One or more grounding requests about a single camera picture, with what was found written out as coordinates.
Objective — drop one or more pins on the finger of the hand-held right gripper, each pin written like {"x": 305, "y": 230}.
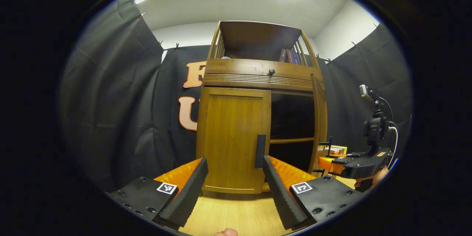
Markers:
{"x": 330, "y": 164}

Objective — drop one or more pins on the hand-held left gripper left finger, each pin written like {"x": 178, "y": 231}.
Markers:
{"x": 188, "y": 191}

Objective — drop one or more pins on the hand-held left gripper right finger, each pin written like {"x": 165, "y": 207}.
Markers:
{"x": 280, "y": 195}

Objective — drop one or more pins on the wooden shoe cabinet door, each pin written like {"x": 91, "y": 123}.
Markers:
{"x": 319, "y": 118}
{"x": 228, "y": 136}

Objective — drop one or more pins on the wooden double-door shoe cabinet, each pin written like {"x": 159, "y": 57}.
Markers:
{"x": 254, "y": 38}

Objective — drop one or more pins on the yellow book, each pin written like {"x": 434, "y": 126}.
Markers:
{"x": 344, "y": 149}

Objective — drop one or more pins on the wooden inner shelf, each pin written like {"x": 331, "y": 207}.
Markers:
{"x": 291, "y": 140}

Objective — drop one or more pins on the blue book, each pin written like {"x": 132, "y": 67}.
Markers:
{"x": 295, "y": 57}

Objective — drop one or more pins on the black backdrop cloth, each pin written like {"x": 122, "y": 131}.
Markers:
{"x": 118, "y": 99}

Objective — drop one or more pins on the brown book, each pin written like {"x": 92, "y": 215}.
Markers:
{"x": 284, "y": 56}

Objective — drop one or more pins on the wooden drawer with black knob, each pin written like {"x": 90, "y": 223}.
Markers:
{"x": 239, "y": 67}

